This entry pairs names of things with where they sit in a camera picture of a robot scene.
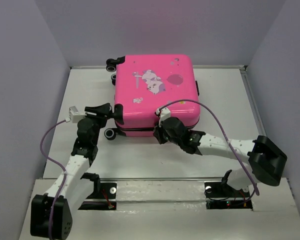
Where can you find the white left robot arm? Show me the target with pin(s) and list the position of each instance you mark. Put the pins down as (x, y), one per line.
(51, 213)

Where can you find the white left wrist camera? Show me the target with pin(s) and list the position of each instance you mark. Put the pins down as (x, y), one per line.
(74, 116)

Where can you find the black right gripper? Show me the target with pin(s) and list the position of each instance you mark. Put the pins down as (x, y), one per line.
(157, 133)

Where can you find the pink hard-shell suitcase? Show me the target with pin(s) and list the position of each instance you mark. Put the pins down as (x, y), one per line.
(144, 83)

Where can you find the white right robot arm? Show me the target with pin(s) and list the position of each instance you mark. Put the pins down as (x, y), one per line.
(261, 160)

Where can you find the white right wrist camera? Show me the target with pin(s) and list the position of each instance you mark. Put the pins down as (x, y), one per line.
(163, 114)

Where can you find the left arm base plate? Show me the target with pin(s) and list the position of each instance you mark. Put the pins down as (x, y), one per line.
(102, 200)

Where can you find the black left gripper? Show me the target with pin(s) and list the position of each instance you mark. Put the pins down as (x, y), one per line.
(103, 110)

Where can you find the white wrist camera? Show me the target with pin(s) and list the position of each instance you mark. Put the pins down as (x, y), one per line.
(74, 116)
(163, 114)

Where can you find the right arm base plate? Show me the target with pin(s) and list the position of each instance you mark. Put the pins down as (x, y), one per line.
(220, 196)

